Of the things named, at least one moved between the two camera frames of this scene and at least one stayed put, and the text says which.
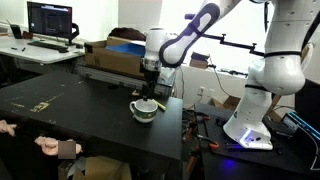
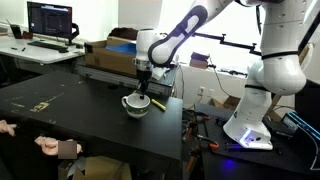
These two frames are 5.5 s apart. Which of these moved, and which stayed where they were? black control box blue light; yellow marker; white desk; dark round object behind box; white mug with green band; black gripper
Moved: white mug with green band; black gripper
Stayed: white desk; dark round object behind box; yellow marker; black control box blue light
